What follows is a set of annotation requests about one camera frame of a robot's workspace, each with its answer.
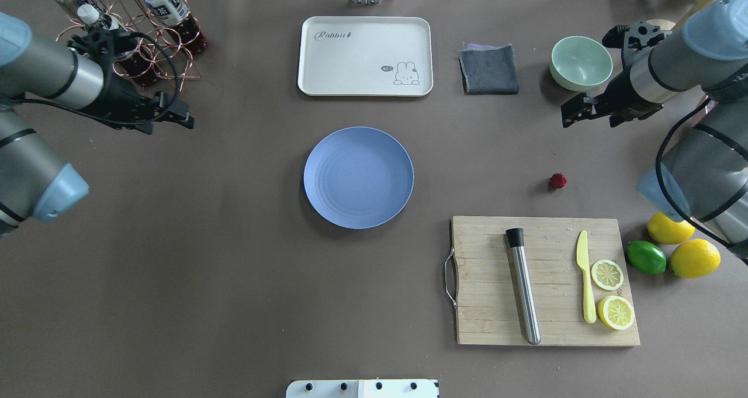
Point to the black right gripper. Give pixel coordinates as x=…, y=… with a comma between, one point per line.
x=619, y=101

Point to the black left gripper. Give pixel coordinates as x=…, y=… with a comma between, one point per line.
x=121, y=101

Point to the red strawberry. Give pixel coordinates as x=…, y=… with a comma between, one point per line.
x=557, y=181

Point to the blue round plate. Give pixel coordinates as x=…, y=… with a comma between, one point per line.
x=358, y=177

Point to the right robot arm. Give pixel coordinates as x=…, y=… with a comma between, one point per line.
x=702, y=179

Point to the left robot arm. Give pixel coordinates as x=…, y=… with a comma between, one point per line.
x=36, y=182

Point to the green bowl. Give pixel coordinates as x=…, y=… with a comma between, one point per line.
x=579, y=63

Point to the front tea bottle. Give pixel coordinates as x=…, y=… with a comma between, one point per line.
x=134, y=59

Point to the back right tea bottle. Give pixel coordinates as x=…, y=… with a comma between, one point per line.
x=182, y=27

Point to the grey folded cloth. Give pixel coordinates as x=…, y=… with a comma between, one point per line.
x=489, y=69

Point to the upper whole lemon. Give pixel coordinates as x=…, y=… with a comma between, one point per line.
x=664, y=230

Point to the whole lemon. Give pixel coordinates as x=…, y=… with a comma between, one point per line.
x=664, y=230
x=695, y=258

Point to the green lime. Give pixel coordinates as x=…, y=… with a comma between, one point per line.
x=646, y=257

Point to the cream rabbit tray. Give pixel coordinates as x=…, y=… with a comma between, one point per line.
x=365, y=56

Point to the steel muddler black tip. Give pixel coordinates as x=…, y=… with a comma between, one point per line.
x=515, y=237

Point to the upper lemon slice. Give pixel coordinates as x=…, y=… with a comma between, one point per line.
x=607, y=275

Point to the lower whole lemon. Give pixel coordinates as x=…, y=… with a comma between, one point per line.
x=695, y=258

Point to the lower lemon half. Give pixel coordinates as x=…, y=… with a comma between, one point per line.
x=616, y=312

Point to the yellow plastic knife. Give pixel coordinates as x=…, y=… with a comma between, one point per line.
x=583, y=262

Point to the wooden cutting board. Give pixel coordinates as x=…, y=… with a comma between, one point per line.
x=487, y=296

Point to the copper wire bottle rack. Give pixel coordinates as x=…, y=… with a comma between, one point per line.
x=169, y=60

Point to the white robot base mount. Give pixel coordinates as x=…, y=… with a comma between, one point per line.
x=364, y=388

